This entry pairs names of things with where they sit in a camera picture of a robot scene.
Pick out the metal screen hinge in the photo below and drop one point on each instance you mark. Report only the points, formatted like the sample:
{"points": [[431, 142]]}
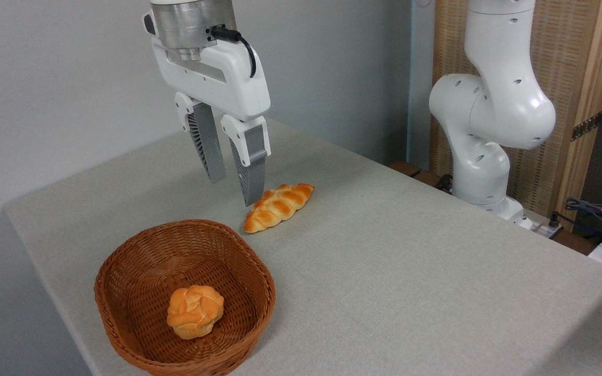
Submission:
{"points": [[587, 126]]}

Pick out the grey tablecloth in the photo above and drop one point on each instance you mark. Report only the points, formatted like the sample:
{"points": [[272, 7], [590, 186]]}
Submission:
{"points": [[384, 271]]}

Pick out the wooden woven folding screen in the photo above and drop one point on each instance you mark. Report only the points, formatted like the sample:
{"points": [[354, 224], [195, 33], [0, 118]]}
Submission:
{"points": [[572, 62]]}

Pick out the brown wicker basket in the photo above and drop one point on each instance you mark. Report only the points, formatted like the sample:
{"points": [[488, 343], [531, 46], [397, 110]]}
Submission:
{"points": [[139, 292]]}

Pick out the long braided bread loaf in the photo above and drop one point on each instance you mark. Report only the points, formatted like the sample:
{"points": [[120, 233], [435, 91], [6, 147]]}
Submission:
{"points": [[279, 204]]}

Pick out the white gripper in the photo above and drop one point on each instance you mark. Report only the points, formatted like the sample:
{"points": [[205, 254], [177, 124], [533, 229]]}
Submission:
{"points": [[228, 78]]}

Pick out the black plug connector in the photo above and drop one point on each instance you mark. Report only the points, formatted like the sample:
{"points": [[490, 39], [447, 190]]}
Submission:
{"points": [[553, 223]]}

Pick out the round knotted bread roll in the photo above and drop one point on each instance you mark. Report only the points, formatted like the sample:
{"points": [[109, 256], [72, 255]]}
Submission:
{"points": [[195, 312]]}

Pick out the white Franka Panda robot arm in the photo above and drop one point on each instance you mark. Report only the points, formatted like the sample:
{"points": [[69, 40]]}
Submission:
{"points": [[489, 104]]}

